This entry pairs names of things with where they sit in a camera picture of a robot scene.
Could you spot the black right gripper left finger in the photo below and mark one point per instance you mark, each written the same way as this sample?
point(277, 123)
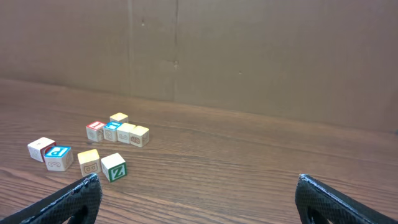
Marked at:
point(78, 202)

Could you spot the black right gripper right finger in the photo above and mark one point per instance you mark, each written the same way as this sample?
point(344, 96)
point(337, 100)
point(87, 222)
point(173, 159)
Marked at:
point(317, 202)

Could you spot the yellow mushroom wooden block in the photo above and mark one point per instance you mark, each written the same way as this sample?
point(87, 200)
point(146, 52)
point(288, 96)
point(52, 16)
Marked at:
point(89, 162)

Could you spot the green Z wooden block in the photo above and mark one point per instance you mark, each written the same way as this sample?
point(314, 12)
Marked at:
point(114, 167)

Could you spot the blue P wooden block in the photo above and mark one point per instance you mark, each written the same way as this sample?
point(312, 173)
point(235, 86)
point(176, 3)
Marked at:
point(59, 158)

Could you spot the M letter wooden block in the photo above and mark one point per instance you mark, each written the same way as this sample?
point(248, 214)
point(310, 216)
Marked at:
point(38, 148)

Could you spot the red I wooden block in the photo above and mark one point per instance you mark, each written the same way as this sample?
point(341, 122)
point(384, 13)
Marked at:
point(95, 131)

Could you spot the blue letter wooden block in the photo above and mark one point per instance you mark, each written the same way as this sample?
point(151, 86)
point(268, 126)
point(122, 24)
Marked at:
point(110, 131)

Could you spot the yellow top middle block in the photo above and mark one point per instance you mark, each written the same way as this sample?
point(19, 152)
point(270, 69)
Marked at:
point(123, 132)

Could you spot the yellow pineapple wooden block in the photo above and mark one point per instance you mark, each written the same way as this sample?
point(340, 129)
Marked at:
point(139, 136)

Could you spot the yellow back wooden block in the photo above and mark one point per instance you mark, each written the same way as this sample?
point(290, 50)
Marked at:
point(119, 117)

